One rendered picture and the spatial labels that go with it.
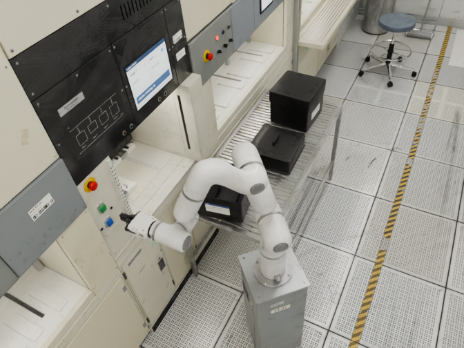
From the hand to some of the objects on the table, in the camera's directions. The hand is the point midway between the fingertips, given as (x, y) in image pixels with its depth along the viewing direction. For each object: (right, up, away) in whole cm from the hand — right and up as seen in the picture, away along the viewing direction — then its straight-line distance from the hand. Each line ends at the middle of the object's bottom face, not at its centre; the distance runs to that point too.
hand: (124, 217), depth 170 cm
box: (+91, +59, +110) cm, 154 cm away
